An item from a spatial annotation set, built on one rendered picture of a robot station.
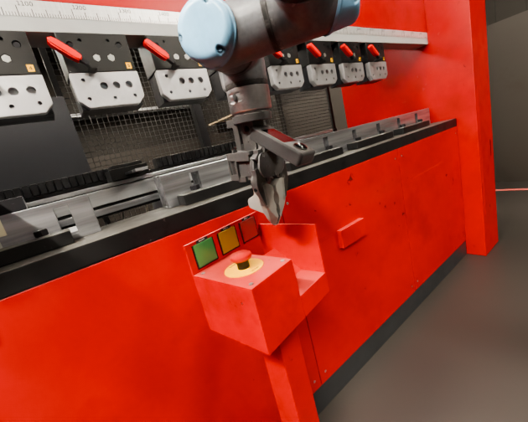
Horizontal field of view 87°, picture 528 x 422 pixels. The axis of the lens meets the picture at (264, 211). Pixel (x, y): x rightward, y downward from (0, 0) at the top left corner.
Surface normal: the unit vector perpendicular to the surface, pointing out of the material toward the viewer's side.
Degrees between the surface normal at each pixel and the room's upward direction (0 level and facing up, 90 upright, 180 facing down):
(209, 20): 92
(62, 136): 90
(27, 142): 90
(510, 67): 90
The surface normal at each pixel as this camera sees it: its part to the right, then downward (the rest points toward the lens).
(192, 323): 0.59, 0.04
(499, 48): -0.73, 0.32
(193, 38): -0.22, 0.31
